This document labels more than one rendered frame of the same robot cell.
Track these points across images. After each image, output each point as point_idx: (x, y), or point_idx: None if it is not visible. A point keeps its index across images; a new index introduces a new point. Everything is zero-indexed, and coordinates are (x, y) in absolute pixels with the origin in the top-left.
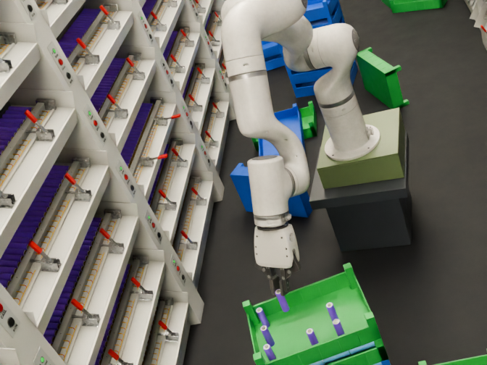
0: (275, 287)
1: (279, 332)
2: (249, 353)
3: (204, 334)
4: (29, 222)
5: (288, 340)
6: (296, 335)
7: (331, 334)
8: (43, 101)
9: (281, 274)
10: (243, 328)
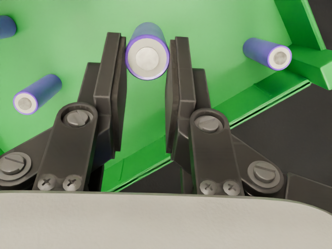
0: (169, 73)
1: (206, 26)
2: (304, 92)
3: None
4: None
5: (169, 0)
6: (148, 21)
7: (45, 36)
8: None
9: (81, 143)
10: (323, 132)
